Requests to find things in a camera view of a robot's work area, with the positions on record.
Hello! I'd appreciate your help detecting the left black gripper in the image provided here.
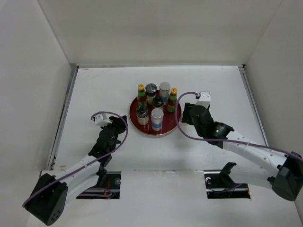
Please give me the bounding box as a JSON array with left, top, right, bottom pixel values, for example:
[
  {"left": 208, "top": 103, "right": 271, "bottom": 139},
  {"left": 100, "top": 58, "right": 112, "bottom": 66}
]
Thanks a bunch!
[{"left": 100, "top": 115, "right": 126, "bottom": 153}]

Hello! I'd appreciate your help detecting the black-lid shaker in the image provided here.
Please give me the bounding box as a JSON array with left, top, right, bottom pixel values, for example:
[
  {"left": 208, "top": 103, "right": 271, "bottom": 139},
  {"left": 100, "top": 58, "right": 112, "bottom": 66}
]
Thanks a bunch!
[
  {"left": 152, "top": 96, "right": 164, "bottom": 110},
  {"left": 136, "top": 106, "right": 149, "bottom": 125}
]

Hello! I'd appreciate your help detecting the ketchup bottle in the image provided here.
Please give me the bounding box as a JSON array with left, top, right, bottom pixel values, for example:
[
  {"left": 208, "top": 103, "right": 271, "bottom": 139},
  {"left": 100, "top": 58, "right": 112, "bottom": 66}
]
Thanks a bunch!
[
  {"left": 137, "top": 84, "right": 147, "bottom": 107},
  {"left": 167, "top": 87, "right": 178, "bottom": 113}
]

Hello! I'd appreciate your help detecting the tall pearl jar blue label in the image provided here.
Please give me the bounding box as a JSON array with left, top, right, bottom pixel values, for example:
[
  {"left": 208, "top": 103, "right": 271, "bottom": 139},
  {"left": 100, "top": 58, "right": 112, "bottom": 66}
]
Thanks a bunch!
[{"left": 159, "top": 82, "right": 170, "bottom": 104}]

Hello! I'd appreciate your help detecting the silver-lid spice shaker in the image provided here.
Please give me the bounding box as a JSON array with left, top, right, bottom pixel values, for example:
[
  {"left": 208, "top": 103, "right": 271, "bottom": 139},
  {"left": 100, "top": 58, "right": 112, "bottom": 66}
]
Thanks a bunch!
[{"left": 145, "top": 83, "right": 157, "bottom": 105}]

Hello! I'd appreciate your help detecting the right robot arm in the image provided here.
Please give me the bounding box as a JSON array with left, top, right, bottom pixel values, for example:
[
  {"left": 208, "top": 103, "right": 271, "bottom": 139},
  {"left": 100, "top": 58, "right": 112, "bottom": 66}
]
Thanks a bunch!
[{"left": 181, "top": 103, "right": 303, "bottom": 201}]

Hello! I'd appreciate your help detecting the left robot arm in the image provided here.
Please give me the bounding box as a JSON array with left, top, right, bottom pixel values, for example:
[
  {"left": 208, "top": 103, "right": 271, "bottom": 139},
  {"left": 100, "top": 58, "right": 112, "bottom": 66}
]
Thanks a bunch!
[{"left": 22, "top": 113, "right": 128, "bottom": 226}]

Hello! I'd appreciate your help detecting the red round tray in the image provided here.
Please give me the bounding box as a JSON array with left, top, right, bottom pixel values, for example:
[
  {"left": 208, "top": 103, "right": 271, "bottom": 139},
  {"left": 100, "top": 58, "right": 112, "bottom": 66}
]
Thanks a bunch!
[{"left": 129, "top": 98, "right": 177, "bottom": 136}]

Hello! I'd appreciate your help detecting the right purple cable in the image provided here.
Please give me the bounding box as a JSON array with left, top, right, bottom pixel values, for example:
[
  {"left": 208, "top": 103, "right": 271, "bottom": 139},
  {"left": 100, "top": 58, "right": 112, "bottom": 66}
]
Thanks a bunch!
[{"left": 174, "top": 91, "right": 303, "bottom": 163}]

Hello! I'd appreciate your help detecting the purple cable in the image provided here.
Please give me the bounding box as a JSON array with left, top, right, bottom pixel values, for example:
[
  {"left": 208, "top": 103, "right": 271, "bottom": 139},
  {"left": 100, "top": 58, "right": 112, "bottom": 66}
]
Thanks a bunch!
[
  {"left": 22, "top": 111, "right": 128, "bottom": 208},
  {"left": 174, "top": 91, "right": 303, "bottom": 163}
]

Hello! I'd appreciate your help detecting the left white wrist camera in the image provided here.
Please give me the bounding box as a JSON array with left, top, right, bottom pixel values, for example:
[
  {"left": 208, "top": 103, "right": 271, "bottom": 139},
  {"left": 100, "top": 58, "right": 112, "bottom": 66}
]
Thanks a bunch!
[{"left": 90, "top": 111, "right": 111, "bottom": 127}]

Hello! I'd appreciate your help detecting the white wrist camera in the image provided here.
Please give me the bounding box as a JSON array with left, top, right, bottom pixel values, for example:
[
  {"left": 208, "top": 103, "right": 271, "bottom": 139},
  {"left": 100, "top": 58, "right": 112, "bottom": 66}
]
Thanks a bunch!
[
  {"left": 90, "top": 111, "right": 111, "bottom": 127},
  {"left": 196, "top": 91, "right": 211, "bottom": 109}
]

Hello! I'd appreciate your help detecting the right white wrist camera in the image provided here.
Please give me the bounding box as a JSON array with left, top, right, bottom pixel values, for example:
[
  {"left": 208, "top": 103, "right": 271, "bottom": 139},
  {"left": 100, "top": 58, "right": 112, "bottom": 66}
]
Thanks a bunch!
[{"left": 196, "top": 91, "right": 211, "bottom": 109}]

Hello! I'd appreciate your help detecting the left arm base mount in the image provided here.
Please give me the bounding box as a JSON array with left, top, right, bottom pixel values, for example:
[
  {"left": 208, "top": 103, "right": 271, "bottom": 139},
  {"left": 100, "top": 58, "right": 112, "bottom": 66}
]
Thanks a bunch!
[{"left": 76, "top": 172, "right": 122, "bottom": 200}]

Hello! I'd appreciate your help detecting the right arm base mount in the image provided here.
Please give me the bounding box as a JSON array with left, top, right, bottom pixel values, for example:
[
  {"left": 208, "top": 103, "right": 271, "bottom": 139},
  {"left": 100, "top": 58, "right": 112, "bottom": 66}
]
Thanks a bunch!
[{"left": 204, "top": 162, "right": 250, "bottom": 199}]

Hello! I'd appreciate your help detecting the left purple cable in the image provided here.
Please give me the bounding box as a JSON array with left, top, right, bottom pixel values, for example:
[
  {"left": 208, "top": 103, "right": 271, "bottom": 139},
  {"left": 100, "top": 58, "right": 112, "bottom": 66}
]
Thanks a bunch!
[{"left": 22, "top": 111, "right": 128, "bottom": 208}]

